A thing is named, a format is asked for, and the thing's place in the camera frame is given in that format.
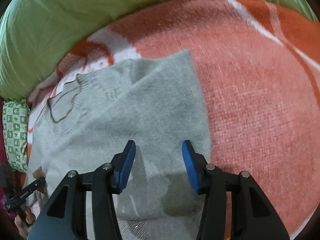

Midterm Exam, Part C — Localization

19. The grey knit sweater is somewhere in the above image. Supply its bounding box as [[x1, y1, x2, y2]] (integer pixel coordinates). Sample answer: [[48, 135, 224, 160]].
[[28, 50, 211, 239]]

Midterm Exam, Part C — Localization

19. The person's left hand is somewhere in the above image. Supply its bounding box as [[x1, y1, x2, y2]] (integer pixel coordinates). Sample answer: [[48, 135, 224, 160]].
[[15, 206, 36, 239]]

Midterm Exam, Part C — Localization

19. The green checkered pillow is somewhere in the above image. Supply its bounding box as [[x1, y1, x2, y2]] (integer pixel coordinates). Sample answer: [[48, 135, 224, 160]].
[[2, 99, 30, 173]]

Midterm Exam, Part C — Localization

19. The red and white blanket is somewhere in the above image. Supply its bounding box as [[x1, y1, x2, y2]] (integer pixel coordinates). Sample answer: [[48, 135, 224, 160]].
[[28, 0, 319, 238]]

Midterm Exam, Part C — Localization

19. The green quilt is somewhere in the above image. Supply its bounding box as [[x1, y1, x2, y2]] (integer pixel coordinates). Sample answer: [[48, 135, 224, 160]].
[[1, 0, 316, 100]]

